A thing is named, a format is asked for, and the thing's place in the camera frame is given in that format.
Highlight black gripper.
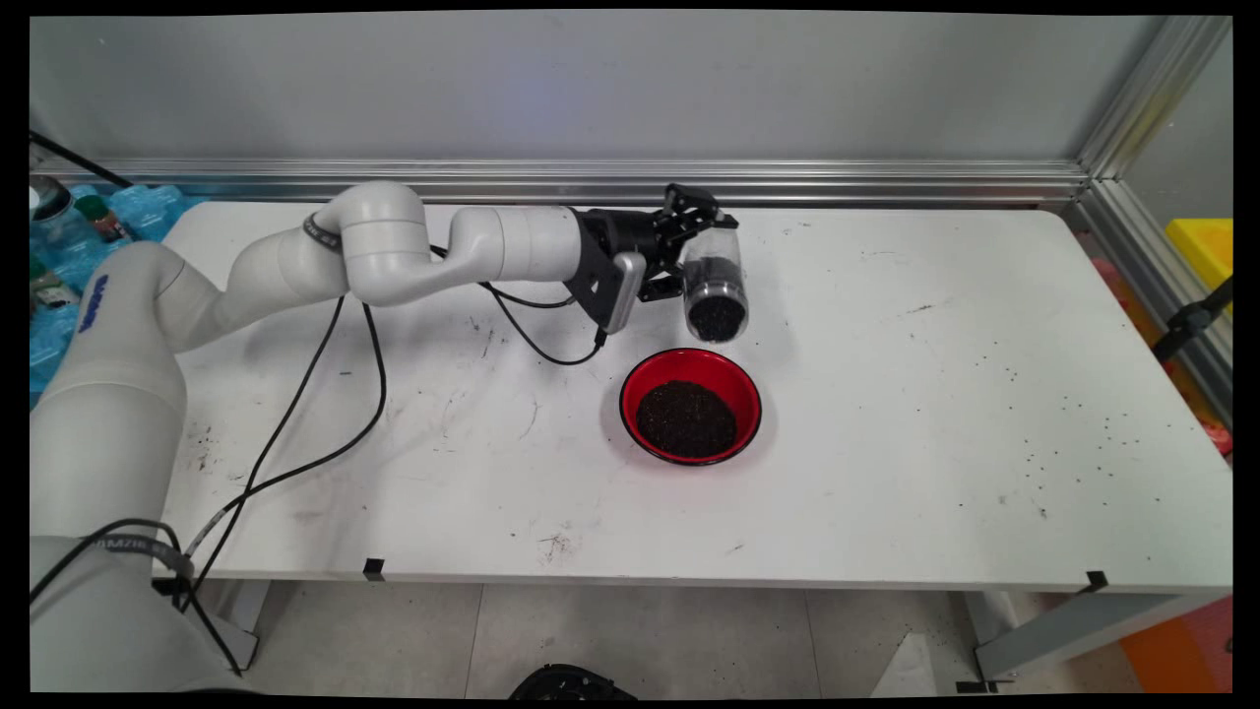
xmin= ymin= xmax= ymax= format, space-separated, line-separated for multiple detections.
xmin=591 ymin=184 xmax=739 ymax=304

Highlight clear plastic jar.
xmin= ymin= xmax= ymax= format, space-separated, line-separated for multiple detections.
xmin=679 ymin=212 xmax=750 ymax=345

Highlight black seeds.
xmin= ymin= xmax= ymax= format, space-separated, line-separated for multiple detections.
xmin=686 ymin=258 xmax=747 ymax=343
xmin=636 ymin=381 xmax=738 ymax=460

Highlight red bowl with black rim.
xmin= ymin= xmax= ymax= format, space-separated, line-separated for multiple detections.
xmin=619 ymin=348 xmax=764 ymax=467

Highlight black seeds in bowl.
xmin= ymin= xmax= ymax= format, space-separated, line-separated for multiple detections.
xmin=636 ymin=381 xmax=738 ymax=460

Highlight black round object on floor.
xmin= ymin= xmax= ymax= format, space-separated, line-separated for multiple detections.
xmin=507 ymin=665 xmax=638 ymax=700

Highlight blue plastic bag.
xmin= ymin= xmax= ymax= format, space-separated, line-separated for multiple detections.
xmin=30 ymin=182 xmax=210 ymax=405

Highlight yellow plastic box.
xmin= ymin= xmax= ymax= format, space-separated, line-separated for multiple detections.
xmin=1166 ymin=219 xmax=1233 ymax=296

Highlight grey table leg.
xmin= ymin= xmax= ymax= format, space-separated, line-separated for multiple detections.
xmin=192 ymin=578 xmax=272 ymax=673
xmin=970 ymin=591 xmax=1231 ymax=682

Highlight bottle with green cap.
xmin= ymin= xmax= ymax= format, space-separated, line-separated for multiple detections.
xmin=77 ymin=194 xmax=134 ymax=245

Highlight silver spray can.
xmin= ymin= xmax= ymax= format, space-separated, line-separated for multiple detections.
xmin=30 ymin=177 xmax=76 ymax=239

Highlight orange box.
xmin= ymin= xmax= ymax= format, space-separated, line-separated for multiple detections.
xmin=1120 ymin=596 xmax=1233 ymax=692

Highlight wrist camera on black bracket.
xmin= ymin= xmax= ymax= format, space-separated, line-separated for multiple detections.
xmin=574 ymin=212 xmax=649 ymax=336

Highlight horizontal aluminium back rail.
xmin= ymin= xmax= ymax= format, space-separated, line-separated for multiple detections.
xmin=59 ymin=160 xmax=1089 ymax=206

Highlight aluminium side rail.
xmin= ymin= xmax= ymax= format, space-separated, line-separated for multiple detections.
xmin=1073 ymin=177 xmax=1233 ymax=424

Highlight vertical aluminium post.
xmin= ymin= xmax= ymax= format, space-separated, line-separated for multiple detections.
xmin=1078 ymin=15 xmax=1231 ymax=183

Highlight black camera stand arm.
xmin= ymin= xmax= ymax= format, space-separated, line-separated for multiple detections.
xmin=1152 ymin=279 xmax=1233 ymax=362

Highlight thin black background cable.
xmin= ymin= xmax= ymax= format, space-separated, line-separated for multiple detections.
xmin=30 ymin=131 xmax=135 ymax=189

